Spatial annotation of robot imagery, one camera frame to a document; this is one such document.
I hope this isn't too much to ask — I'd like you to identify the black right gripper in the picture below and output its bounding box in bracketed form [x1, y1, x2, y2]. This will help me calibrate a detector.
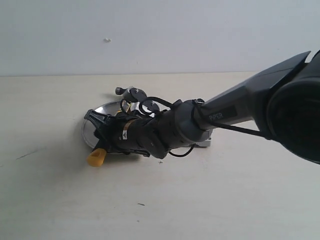
[84, 109, 154, 157]

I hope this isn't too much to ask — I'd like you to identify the black yellow claw hammer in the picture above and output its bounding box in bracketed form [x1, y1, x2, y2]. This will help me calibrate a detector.
[86, 86, 136, 168]

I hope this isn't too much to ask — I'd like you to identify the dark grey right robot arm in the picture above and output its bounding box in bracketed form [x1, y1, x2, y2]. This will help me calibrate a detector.
[84, 52, 320, 167]

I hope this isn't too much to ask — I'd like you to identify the red dome push button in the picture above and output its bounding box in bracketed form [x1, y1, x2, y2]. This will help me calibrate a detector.
[184, 129, 213, 148]

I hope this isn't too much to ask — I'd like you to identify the round steel plate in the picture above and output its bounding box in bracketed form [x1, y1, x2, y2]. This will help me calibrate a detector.
[81, 100, 171, 157]

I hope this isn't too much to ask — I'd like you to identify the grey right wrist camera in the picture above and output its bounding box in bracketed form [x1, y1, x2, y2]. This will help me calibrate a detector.
[123, 87, 160, 117]

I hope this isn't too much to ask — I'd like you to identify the black right camera cable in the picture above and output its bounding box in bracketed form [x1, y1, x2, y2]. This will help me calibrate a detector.
[119, 96, 196, 159]

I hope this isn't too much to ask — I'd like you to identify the small white wall plug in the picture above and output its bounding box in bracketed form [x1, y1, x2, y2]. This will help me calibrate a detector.
[104, 38, 112, 43]

